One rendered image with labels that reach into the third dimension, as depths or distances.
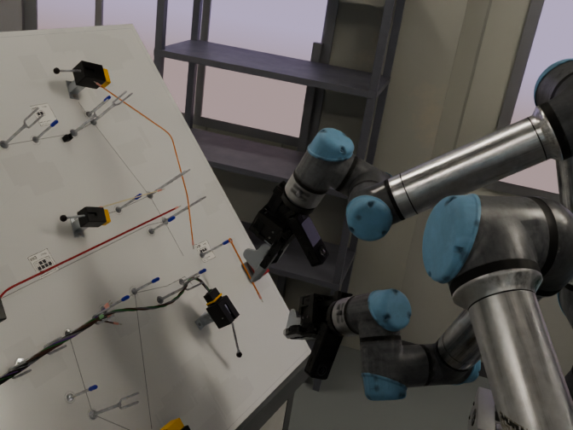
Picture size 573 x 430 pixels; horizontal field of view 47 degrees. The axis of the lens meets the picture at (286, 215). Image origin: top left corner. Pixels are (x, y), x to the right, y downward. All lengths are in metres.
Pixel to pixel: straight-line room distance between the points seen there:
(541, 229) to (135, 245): 0.92
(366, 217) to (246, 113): 2.19
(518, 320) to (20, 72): 1.15
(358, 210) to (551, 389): 0.43
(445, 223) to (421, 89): 2.10
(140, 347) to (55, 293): 0.21
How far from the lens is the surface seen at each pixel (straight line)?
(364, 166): 1.23
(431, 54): 2.93
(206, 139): 3.09
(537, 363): 0.83
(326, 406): 3.07
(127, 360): 1.41
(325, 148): 1.20
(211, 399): 1.53
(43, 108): 1.55
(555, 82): 1.20
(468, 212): 0.86
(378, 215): 1.08
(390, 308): 1.18
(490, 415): 1.38
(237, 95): 3.23
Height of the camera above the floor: 1.91
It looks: 23 degrees down
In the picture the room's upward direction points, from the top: 8 degrees clockwise
